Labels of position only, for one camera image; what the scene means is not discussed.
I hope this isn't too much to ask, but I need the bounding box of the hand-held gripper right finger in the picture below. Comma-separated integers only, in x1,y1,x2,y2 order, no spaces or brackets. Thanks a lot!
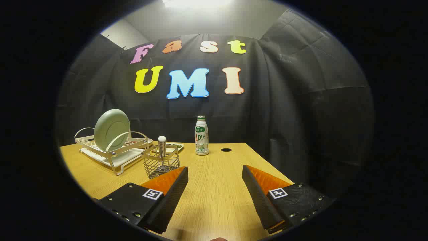
242,165,335,234

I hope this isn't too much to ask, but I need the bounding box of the black backdrop cloth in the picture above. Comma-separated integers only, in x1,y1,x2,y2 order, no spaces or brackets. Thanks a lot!
55,8,375,201

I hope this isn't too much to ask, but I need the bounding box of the ceiling light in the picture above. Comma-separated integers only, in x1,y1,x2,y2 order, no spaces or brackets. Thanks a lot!
163,0,234,9

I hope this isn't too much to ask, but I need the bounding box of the pale green plate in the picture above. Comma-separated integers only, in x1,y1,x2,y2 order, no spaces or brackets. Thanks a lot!
94,109,131,153

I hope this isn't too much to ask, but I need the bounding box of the white-tipped spoon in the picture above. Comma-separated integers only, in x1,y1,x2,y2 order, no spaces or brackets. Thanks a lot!
158,136,167,168

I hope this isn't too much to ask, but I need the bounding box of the white divided tray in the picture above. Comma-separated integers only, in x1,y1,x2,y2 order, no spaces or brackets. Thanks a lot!
152,143,184,154

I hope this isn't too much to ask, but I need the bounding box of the white wire dish rack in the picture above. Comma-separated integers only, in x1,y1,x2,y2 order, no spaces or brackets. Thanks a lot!
74,127,154,176

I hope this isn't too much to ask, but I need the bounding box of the white drip tray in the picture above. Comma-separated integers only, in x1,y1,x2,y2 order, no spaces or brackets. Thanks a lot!
80,147,145,168

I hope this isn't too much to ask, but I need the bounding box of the white milk bottle green label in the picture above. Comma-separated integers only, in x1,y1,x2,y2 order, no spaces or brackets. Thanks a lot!
195,116,209,156

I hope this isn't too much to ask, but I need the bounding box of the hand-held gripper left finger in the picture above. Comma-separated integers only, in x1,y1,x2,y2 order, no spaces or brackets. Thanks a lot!
95,166,189,235

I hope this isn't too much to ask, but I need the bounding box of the metal wire basket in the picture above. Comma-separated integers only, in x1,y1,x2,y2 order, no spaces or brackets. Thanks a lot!
141,145,180,179

